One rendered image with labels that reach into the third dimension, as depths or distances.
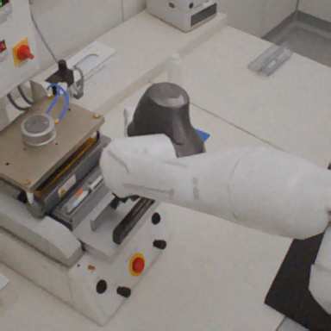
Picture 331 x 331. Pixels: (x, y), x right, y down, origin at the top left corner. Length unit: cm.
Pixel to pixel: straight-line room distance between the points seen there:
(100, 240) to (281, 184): 67
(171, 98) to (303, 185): 36
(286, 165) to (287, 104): 130
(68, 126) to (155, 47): 87
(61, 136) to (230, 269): 56
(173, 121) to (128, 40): 125
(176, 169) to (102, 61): 120
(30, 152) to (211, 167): 61
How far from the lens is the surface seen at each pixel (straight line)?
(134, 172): 84
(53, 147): 126
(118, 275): 138
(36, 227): 126
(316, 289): 68
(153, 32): 220
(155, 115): 93
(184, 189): 75
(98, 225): 127
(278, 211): 65
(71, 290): 134
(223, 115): 187
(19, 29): 132
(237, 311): 141
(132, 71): 199
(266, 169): 67
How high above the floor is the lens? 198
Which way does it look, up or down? 43 degrees down
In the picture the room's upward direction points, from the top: 2 degrees counter-clockwise
